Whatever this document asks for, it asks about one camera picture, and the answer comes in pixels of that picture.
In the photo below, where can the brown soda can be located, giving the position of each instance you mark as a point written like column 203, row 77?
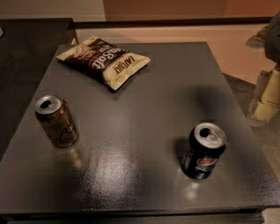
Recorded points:
column 54, row 116

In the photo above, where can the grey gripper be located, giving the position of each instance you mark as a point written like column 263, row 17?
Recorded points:
column 278, row 37

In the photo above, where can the brown and cream chip bag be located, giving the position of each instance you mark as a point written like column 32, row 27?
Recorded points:
column 103, row 62

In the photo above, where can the dark blue pepsi can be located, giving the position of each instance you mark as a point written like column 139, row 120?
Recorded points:
column 207, row 142

